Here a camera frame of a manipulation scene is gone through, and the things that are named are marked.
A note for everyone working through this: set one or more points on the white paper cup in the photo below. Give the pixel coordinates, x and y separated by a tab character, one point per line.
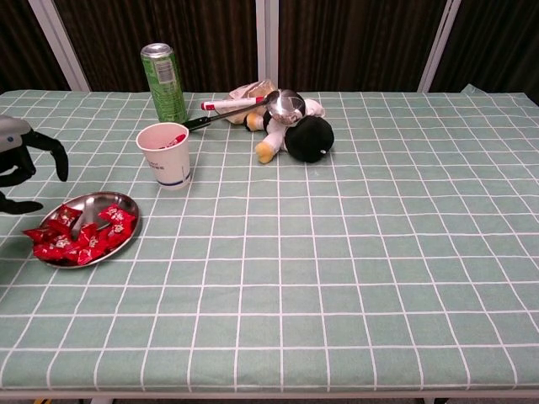
168	164

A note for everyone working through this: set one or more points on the red candy pile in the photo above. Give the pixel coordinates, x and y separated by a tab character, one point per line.
88	244

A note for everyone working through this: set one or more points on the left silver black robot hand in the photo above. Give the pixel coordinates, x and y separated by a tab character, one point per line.
12	130

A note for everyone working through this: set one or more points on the black white penguin plush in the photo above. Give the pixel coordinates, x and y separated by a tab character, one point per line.
309	139

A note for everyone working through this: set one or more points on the green checked tablecloth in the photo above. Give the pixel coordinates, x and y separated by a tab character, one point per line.
337	252

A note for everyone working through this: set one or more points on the green drink can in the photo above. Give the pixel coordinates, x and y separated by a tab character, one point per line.
166	88

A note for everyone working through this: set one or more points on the red white marker pen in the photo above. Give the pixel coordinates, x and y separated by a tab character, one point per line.
227	103

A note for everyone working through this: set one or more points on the clear snack bag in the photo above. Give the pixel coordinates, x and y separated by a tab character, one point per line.
252	90

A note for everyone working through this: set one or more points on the round steel plate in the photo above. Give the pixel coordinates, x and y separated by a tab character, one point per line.
101	202

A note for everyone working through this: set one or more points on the dark brown partition screen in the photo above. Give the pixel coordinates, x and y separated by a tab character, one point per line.
358	42
497	42
118	42
17	42

